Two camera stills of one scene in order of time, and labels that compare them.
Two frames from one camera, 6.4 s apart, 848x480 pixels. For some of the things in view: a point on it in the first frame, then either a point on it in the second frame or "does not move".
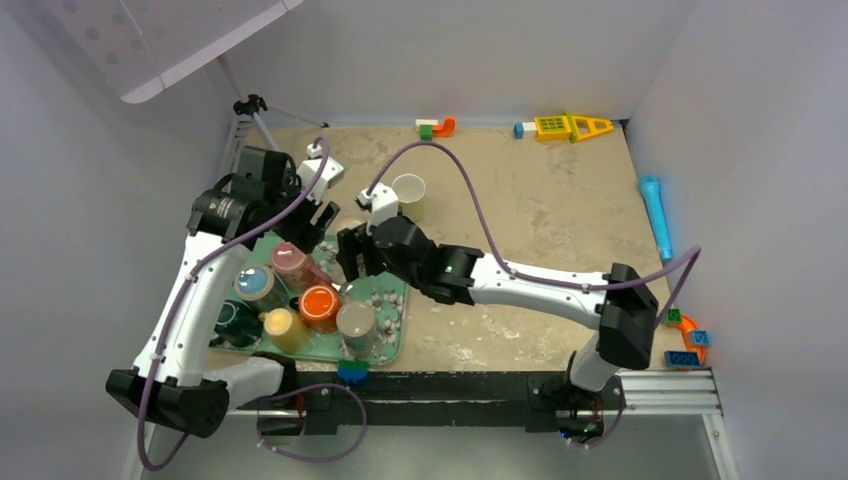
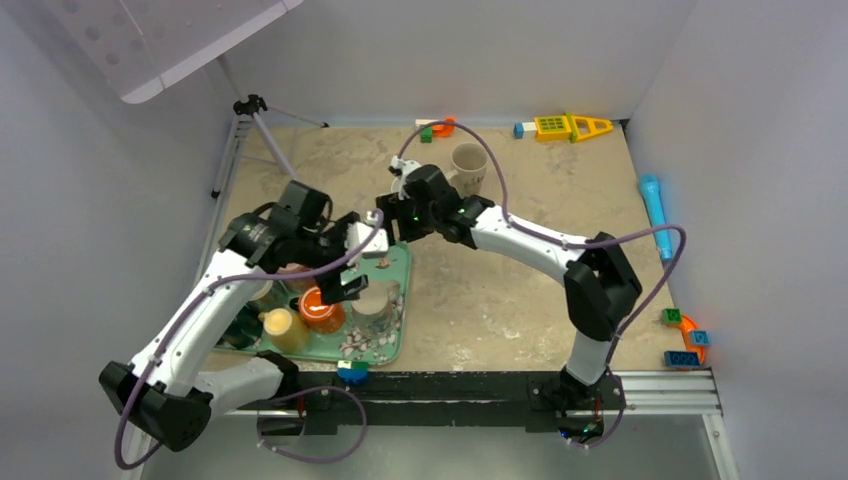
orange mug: x=319 y=308 does not move
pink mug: x=294 y=268 does not move
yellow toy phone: x=570 y=127 does not move
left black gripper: x=306 y=233 → x=333 y=289
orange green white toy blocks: x=429 y=128 does not move
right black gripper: x=351 y=243 → x=393 y=208
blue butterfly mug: x=256 y=285 does not move
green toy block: x=673 y=316 does not move
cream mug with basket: x=358 y=328 → x=468 y=166
